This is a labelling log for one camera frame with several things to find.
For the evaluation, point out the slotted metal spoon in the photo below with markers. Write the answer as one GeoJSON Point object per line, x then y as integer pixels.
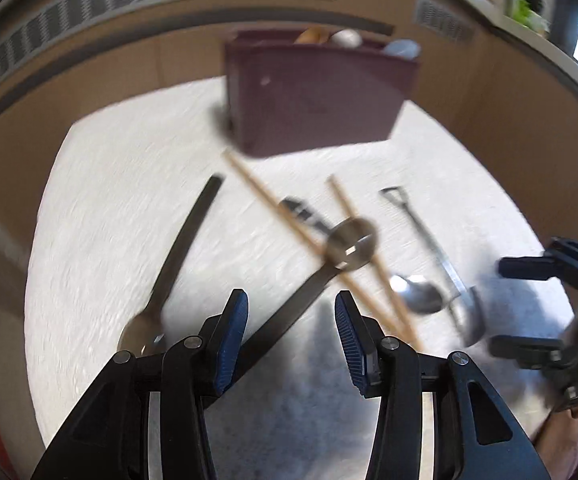
{"type": "Point", "coordinates": [289, 310]}

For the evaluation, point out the long grey vent grille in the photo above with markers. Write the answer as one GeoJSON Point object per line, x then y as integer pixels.
{"type": "Point", "coordinates": [169, 5]}

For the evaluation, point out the short grey vent grille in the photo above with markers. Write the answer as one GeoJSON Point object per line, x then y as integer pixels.
{"type": "Point", "coordinates": [444, 19]}

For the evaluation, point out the small metal spoon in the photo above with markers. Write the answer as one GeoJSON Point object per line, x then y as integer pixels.
{"type": "Point", "coordinates": [416, 294]}

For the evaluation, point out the blue-grey plastic rice spoon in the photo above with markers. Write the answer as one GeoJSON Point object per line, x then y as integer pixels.
{"type": "Point", "coordinates": [403, 49]}

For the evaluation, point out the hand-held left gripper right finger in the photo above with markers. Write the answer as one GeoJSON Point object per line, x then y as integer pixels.
{"type": "Point", "coordinates": [351, 345]}

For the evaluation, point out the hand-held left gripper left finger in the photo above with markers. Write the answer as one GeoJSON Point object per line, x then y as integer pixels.
{"type": "Point", "coordinates": [231, 340]}

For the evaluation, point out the wooden chopstick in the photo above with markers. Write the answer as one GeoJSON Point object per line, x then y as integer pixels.
{"type": "Point", "coordinates": [269, 195]}
{"type": "Point", "coordinates": [394, 300]}

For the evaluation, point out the white lace tablecloth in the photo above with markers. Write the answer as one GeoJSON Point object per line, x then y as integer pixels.
{"type": "Point", "coordinates": [119, 210]}

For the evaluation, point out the wooden spoon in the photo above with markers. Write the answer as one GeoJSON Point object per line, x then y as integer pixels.
{"type": "Point", "coordinates": [311, 36]}

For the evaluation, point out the white plastic spoon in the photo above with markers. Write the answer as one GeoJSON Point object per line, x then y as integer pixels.
{"type": "Point", "coordinates": [345, 38]}

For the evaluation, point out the shovel-shaped metal spoon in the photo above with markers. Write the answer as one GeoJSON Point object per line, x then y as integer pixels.
{"type": "Point", "coordinates": [471, 317]}

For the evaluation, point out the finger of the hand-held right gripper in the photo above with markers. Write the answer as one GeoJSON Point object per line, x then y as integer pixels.
{"type": "Point", "coordinates": [529, 267]}
{"type": "Point", "coordinates": [524, 349]}

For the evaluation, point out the maroon plastic utensil holder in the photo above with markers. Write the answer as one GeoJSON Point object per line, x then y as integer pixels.
{"type": "Point", "coordinates": [314, 100]}

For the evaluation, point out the pale kitchen countertop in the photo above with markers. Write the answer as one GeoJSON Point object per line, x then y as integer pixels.
{"type": "Point", "coordinates": [544, 50]}

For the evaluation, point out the green and white packets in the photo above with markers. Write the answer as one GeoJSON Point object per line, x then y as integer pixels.
{"type": "Point", "coordinates": [524, 12]}

